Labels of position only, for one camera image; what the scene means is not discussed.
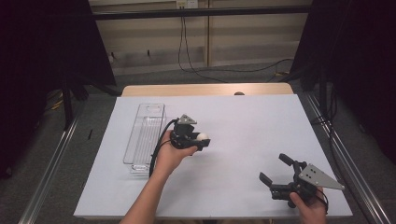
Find black horizontal frame bar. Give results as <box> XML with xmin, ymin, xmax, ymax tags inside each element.
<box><xmin>92</xmin><ymin>5</ymin><xmax>313</xmax><ymax>21</ymax></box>

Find hand-held gripper black cable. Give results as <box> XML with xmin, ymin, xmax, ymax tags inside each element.
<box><xmin>317</xmin><ymin>188</ymin><xmax>330</xmax><ymax>215</ymax></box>
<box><xmin>148</xmin><ymin>119</ymin><xmax>179</xmax><ymax>179</ymax></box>

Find black curtain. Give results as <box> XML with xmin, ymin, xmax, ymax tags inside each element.
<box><xmin>289</xmin><ymin>0</ymin><xmax>396</xmax><ymax>164</ymax></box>
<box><xmin>0</xmin><ymin>0</ymin><xmax>118</xmax><ymax>179</ymax></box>

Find aluminium floor rail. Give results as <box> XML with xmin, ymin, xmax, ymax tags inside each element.
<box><xmin>304</xmin><ymin>92</ymin><xmax>394</xmax><ymax>224</ymax></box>
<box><xmin>18</xmin><ymin>114</ymin><xmax>79</xmax><ymax>224</ymax></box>

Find right hand-held gripper black cable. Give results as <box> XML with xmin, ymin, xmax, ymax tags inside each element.
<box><xmin>317</xmin><ymin>188</ymin><xmax>330</xmax><ymax>215</ymax></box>

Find person's right hand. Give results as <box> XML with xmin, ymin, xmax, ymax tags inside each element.
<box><xmin>289</xmin><ymin>186</ymin><xmax>329</xmax><ymax>224</ymax></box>

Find left hand-held gripper black cable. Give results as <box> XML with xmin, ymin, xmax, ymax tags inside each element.
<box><xmin>148</xmin><ymin>119</ymin><xmax>179</xmax><ymax>179</ymax></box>

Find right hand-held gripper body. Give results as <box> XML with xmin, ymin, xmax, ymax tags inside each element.
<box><xmin>269</xmin><ymin>161</ymin><xmax>346</xmax><ymax>209</ymax></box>

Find white wall outlet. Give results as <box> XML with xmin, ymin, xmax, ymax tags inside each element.
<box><xmin>176</xmin><ymin>0</ymin><xmax>199</xmax><ymax>9</ymax></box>

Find wooden table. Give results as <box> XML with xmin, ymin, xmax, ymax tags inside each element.
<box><xmin>120</xmin><ymin>82</ymin><xmax>294</xmax><ymax>98</ymax></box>

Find white table cover sheet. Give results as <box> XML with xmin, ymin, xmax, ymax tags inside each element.
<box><xmin>73</xmin><ymin>93</ymin><xmax>353</xmax><ymax>218</ymax></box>

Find black power cable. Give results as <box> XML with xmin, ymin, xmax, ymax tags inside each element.
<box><xmin>177</xmin><ymin>7</ymin><xmax>229</xmax><ymax>84</ymax></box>
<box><xmin>181</xmin><ymin>7</ymin><xmax>294</xmax><ymax>74</ymax></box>

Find clear plastic storage bin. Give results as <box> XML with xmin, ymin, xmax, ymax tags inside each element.
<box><xmin>122</xmin><ymin>103</ymin><xmax>167</xmax><ymax>178</ymax></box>

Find black metal stand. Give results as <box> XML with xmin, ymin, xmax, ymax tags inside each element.
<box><xmin>317</xmin><ymin>67</ymin><xmax>332</xmax><ymax>119</ymax></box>
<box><xmin>60</xmin><ymin>74</ymin><xmax>123</xmax><ymax>131</ymax></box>

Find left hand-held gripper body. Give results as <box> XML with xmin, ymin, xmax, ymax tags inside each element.
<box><xmin>169</xmin><ymin>114</ymin><xmax>201</xmax><ymax>150</ymax></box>

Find person's left hand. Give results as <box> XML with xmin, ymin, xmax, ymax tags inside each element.
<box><xmin>154</xmin><ymin>130</ymin><xmax>199</xmax><ymax>177</ymax></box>

